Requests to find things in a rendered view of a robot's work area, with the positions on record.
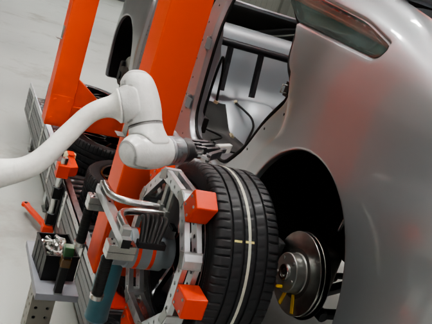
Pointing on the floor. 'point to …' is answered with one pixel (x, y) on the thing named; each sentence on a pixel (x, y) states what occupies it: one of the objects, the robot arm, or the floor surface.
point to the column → (36, 310)
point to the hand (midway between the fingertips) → (222, 148)
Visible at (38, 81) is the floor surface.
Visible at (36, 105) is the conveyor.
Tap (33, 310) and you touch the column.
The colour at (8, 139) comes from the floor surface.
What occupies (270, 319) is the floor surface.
